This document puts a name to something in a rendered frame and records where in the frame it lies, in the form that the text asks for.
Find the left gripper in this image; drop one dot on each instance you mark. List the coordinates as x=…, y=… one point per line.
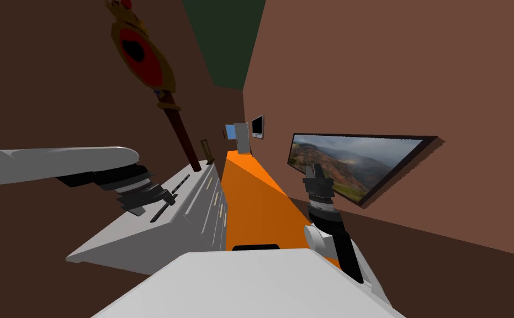
x=148, y=201

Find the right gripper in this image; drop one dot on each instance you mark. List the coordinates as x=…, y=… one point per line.
x=318, y=186

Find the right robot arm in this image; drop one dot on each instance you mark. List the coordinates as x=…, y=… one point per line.
x=328, y=219

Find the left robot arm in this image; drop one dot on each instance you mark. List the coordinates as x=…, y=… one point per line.
x=40, y=165

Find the black thin stick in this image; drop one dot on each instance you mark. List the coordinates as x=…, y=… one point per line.
x=180, y=184

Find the white dresser with drawers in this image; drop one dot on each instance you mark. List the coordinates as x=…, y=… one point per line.
x=150, y=238

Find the orange long block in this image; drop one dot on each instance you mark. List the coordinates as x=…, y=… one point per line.
x=256, y=207

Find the grey door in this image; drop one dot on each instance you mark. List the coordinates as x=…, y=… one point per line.
x=242, y=139

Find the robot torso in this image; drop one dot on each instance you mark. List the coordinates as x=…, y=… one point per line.
x=248, y=287

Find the red and gold sceptre ornament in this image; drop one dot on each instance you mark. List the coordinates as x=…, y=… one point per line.
x=144, y=59

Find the landscape picture in black frame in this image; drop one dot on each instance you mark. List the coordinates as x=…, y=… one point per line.
x=349, y=161

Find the black wall screen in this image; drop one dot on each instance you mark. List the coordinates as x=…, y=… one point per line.
x=257, y=126

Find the small brown picture frame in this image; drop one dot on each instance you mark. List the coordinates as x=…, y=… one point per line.
x=207, y=152

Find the blue wall panel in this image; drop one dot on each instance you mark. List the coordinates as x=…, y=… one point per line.
x=230, y=131

